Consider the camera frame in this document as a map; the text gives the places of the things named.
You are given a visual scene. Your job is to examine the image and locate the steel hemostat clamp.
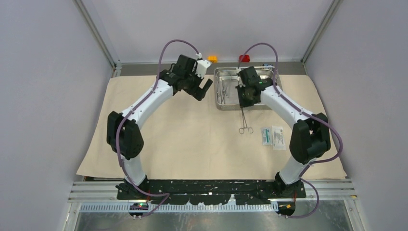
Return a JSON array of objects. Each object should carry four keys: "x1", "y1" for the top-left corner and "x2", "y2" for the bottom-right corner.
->
[{"x1": 239, "y1": 108, "x2": 254, "y2": 135}]

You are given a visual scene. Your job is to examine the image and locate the green white sterile packet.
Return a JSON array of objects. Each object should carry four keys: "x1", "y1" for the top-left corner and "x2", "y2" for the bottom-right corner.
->
[{"x1": 261, "y1": 127, "x2": 273, "y2": 145}]

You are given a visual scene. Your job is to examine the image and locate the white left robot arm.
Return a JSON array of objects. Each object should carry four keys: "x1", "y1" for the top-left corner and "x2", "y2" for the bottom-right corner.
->
[{"x1": 106, "y1": 54, "x2": 213, "y2": 199}]

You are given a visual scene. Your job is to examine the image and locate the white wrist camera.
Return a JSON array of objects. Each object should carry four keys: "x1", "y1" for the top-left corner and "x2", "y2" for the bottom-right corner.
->
[
  {"x1": 236, "y1": 67, "x2": 245, "y2": 88},
  {"x1": 195, "y1": 52, "x2": 212, "y2": 79}
]

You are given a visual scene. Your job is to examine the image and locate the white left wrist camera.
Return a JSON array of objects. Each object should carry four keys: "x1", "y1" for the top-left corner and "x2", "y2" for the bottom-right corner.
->
[{"x1": 195, "y1": 52, "x2": 212, "y2": 79}]

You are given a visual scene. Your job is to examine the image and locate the cream cloth wrap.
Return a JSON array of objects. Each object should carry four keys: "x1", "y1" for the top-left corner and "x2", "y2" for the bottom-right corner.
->
[{"x1": 76, "y1": 74, "x2": 347, "y2": 181}]

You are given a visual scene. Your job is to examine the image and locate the red block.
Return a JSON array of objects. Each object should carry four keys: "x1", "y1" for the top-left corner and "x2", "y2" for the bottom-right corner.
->
[{"x1": 239, "y1": 54, "x2": 250, "y2": 63}]

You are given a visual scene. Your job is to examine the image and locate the yellow block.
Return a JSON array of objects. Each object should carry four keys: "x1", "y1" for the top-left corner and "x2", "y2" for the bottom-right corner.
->
[{"x1": 207, "y1": 55, "x2": 218, "y2": 63}]

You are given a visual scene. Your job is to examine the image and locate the steel mesh instrument tray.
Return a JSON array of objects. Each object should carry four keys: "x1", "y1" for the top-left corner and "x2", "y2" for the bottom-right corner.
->
[{"x1": 214, "y1": 65, "x2": 283, "y2": 111}]

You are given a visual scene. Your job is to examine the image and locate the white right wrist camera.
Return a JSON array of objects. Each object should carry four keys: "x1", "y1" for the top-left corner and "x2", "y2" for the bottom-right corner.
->
[{"x1": 236, "y1": 67, "x2": 245, "y2": 88}]

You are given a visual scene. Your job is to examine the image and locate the steel forceps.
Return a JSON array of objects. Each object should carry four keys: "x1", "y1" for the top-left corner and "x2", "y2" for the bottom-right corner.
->
[{"x1": 220, "y1": 79, "x2": 230, "y2": 104}]

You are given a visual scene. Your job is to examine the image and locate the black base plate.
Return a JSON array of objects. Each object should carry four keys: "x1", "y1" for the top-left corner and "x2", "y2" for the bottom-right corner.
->
[{"x1": 116, "y1": 180, "x2": 306, "y2": 205}]

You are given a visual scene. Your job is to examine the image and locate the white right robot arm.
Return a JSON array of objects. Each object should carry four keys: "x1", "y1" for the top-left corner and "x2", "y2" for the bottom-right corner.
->
[{"x1": 236, "y1": 66, "x2": 331, "y2": 198}]

